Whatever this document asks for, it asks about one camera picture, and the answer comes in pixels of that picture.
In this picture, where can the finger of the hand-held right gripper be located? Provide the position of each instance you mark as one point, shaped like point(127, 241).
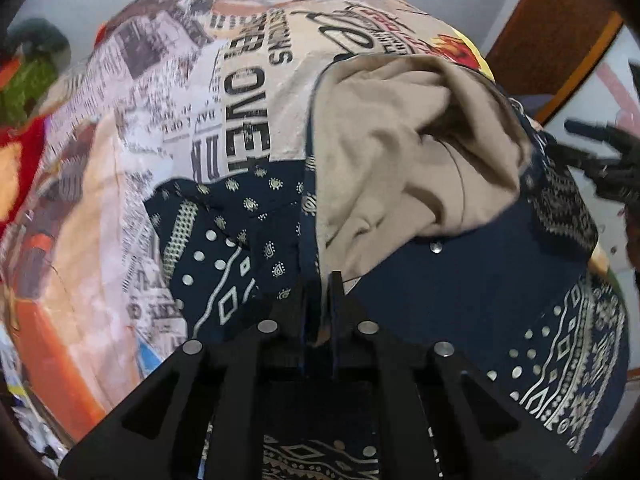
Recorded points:
point(575, 155)
point(592, 129)

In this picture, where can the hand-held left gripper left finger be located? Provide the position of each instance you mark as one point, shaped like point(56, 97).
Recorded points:
point(295, 320)

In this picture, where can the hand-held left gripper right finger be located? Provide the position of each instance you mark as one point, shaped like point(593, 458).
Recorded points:
point(345, 320)

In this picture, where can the navy patterned zip hoodie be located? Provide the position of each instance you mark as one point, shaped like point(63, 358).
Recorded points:
point(450, 285)

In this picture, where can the white heart-decorated sliding door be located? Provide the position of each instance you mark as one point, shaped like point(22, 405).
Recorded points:
point(600, 90)

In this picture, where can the brown wooden wardrobe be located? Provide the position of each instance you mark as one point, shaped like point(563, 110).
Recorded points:
point(550, 25)

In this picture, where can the printed blanket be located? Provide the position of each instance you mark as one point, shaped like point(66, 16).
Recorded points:
point(150, 135)

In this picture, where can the red plush toy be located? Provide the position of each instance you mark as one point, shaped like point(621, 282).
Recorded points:
point(20, 135)

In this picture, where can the grey pillow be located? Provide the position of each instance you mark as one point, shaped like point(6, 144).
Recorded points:
point(40, 37)

